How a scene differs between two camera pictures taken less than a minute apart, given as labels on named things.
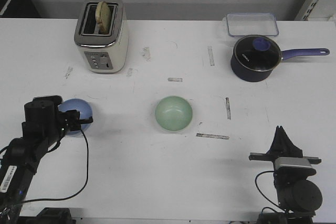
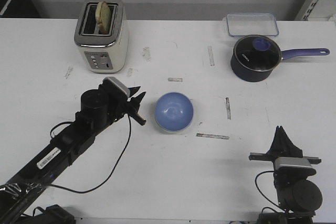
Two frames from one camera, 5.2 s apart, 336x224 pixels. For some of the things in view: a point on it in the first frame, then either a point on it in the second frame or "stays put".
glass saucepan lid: (258, 52) stays put
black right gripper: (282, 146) stays put
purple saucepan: (254, 76) stays put
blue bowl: (85, 112) to (174, 111)
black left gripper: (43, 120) to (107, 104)
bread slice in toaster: (103, 17) stays put
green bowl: (173, 113) to (173, 132)
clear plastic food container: (251, 24) stays put
